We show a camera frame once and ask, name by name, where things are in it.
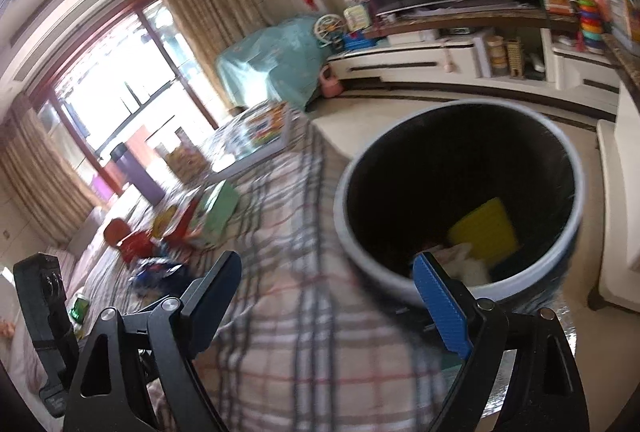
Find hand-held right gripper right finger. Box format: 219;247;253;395
412;251;599;432

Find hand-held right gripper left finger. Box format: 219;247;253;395
62;251;243;432

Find white round trash bin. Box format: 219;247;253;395
332;99;586;308

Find green can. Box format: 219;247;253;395
69;293;90;339

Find white crumpled paper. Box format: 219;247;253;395
437;242;493;285

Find blue snack packet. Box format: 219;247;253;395
129;258;187;289

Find yellow flat wrapper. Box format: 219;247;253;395
447;197;521;265

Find plaid tablecloth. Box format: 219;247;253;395
0;112;506;432

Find green box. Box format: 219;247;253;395
191;181;242;249

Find red snack packet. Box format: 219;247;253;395
103;217;152;264

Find beige curtain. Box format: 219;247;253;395
149;0;272;115
0;104;98;247

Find clear popcorn jar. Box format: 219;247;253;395
165;128;206;185

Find purple bottle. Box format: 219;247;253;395
110;142;167;207

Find colourful picture book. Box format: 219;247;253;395
217;101;295;174

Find red-framed glass door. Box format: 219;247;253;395
29;0;237;194

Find white TV stand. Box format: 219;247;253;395
325;7;640;123

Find pink toy kettle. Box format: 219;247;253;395
320;64;345;99

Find small stacked jars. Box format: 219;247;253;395
486;34;507;76

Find teal furniture cover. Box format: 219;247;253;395
216;12;335;111

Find blue toy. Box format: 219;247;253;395
342;32;377;54

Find ferris wheel toy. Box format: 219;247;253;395
313;13;347;49

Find rainbow stacking ring toy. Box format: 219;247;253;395
575;0;605;54

